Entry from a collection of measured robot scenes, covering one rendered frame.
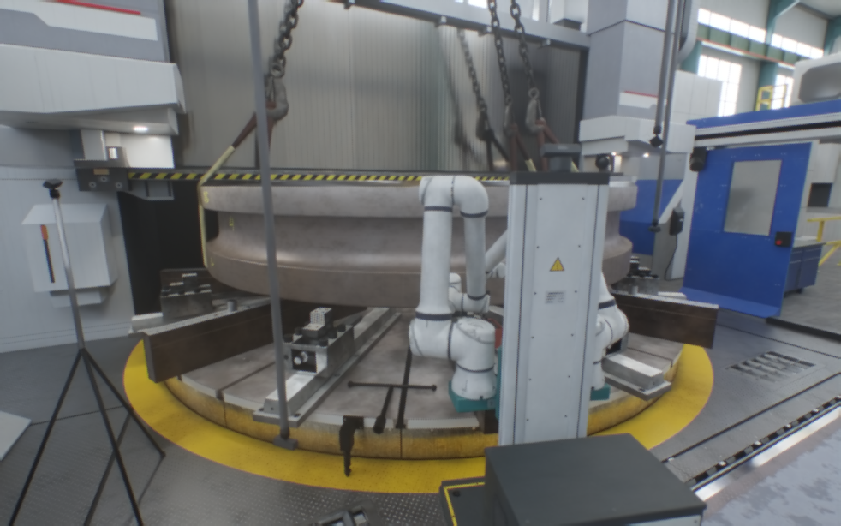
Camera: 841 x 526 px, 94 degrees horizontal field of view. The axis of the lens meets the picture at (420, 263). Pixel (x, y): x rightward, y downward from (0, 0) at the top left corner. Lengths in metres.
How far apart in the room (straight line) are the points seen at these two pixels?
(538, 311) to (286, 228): 2.36
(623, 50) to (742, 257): 3.32
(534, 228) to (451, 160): 4.99
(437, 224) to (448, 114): 4.88
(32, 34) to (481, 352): 3.77
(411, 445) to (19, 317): 4.55
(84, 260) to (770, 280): 8.22
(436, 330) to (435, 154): 4.81
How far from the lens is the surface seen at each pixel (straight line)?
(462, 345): 1.56
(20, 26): 4.23
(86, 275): 5.31
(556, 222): 1.43
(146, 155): 4.53
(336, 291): 3.01
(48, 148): 4.67
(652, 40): 7.17
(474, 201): 1.57
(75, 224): 5.25
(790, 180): 6.92
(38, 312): 5.92
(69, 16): 4.19
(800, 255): 8.54
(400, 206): 2.78
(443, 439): 2.75
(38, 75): 3.70
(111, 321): 5.80
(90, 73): 3.65
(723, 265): 7.24
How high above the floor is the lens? 1.74
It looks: 11 degrees down
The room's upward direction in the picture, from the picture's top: straight up
